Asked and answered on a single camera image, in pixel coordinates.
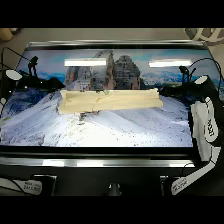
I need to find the cream shirt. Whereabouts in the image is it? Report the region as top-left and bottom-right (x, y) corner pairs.
(57, 87), (165, 115)

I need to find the black cable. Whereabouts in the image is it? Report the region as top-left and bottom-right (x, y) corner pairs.
(0, 46), (33, 88)
(190, 57), (224, 82)

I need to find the silver frame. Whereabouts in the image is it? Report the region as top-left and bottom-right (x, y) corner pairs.
(0, 39), (224, 196)

